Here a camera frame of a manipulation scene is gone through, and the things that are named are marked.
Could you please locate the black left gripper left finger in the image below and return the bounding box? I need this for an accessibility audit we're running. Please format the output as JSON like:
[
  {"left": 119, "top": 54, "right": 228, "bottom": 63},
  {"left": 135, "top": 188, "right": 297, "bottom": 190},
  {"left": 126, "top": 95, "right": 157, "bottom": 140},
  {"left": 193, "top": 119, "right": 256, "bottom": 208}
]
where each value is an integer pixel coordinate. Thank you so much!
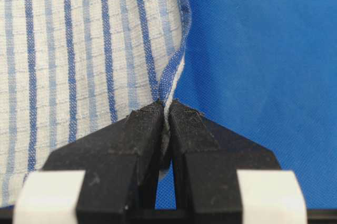
[{"left": 43, "top": 102, "right": 164, "bottom": 223}]

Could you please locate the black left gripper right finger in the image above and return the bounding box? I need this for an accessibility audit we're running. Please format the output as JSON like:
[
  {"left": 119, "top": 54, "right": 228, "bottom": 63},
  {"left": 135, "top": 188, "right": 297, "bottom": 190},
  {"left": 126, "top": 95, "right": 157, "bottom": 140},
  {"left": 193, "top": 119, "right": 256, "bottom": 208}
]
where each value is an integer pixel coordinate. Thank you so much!
[{"left": 168, "top": 101, "right": 281, "bottom": 223}]

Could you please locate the white blue-striped towel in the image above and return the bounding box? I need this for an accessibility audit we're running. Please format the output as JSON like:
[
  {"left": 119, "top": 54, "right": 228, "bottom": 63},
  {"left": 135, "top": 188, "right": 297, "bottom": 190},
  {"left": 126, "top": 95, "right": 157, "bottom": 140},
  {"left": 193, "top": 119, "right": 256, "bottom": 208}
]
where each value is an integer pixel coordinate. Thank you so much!
[{"left": 1, "top": 0, "right": 191, "bottom": 208}]

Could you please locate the blue table cloth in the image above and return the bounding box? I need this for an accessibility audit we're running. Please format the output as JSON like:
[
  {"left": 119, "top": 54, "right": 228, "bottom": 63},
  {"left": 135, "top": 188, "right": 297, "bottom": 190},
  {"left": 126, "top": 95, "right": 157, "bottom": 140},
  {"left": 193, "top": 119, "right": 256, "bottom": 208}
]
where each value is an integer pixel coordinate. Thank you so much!
[{"left": 159, "top": 0, "right": 336, "bottom": 208}]

